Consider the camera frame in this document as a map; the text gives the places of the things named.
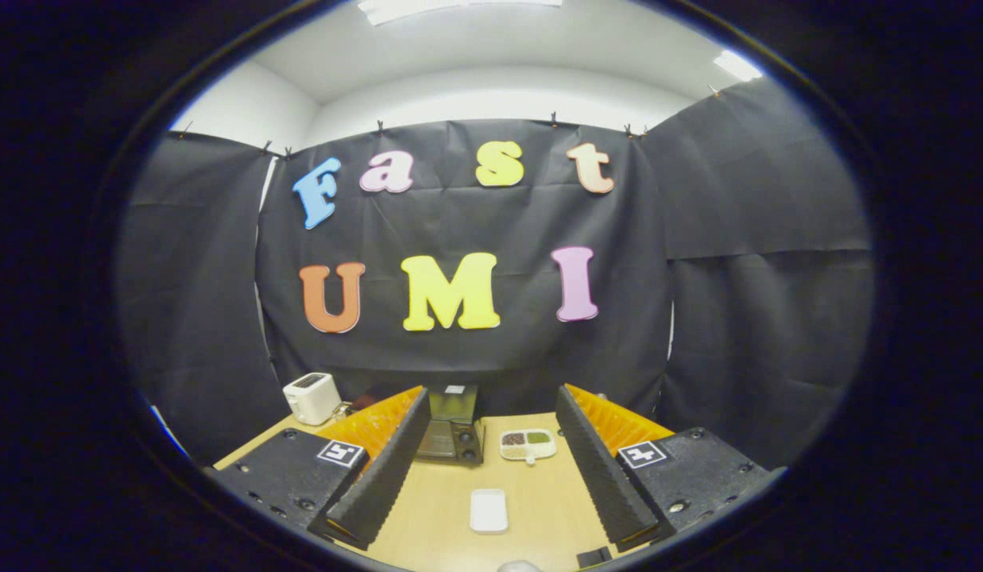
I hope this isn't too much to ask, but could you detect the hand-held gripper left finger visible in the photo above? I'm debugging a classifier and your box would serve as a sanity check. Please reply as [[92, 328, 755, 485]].
[[209, 385, 432, 551]]

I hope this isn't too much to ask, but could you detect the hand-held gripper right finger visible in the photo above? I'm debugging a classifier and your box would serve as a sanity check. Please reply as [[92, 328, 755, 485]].
[[555, 383, 778, 553]]

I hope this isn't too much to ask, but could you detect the black toaster oven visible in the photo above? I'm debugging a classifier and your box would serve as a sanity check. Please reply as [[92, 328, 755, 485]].
[[348, 384, 486, 466]]

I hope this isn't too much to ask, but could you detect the white pop-up toaster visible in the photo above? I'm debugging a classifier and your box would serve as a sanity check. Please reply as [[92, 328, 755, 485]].
[[283, 373, 343, 427]]

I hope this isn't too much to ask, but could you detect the white divided dish with grains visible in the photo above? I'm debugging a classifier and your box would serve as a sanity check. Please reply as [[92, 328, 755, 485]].
[[499, 429, 557, 466]]

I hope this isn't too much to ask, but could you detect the white rectangular dish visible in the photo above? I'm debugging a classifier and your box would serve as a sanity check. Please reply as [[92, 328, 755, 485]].
[[470, 489, 509, 534]]

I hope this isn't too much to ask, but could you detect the ceiling light panel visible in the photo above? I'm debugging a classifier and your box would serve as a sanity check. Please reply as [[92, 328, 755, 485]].
[[358, 0, 563, 26], [714, 49, 764, 83]]

